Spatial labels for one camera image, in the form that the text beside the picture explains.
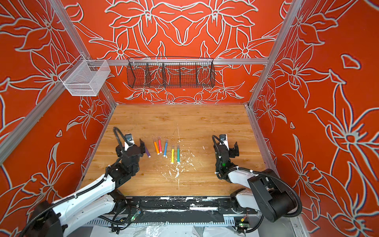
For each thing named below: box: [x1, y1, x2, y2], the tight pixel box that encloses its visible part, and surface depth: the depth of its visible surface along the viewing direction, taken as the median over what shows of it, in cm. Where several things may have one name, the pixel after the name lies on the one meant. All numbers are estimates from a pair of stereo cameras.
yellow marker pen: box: [171, 148, 175, 165], surface depth 92 cm
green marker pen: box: [177, 148, 181, 163], surface depth 92 cm
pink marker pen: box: [158, 139, 163, 154], surface depth 97 cm
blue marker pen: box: [163, 142, 168, 158], surface depth 94 cm
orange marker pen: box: [153, 141, 160, 156], surface depth 96 cm
